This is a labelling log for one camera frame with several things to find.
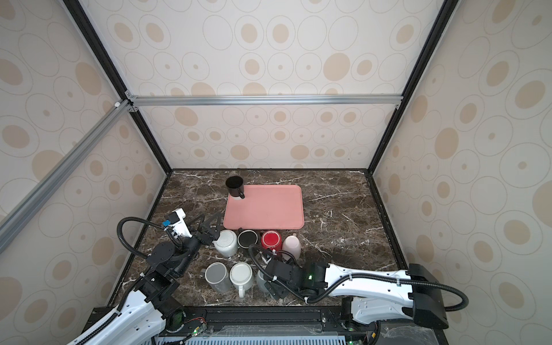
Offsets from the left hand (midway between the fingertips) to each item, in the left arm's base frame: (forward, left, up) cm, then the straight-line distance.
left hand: (219, 214), depth 69 cm
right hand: (-13, -20, -19) cm, 31 cm away
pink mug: (-1, -24, -18) cm, 31 cm away
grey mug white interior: (-15, -13, -27) cm, 33 cm away
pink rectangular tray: (+22, -13, -27) cm, 37 cm away
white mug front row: (-13, -6, -20) cm, 25 cm away
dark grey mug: (-14, +2, -17) cm, 22 cm away
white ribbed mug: (-2, +1, -19) cm, 19 cm away
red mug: (+1, -16, -20) cm, 26 cm away
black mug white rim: (+2, -6, -19) cm, 20 cm away
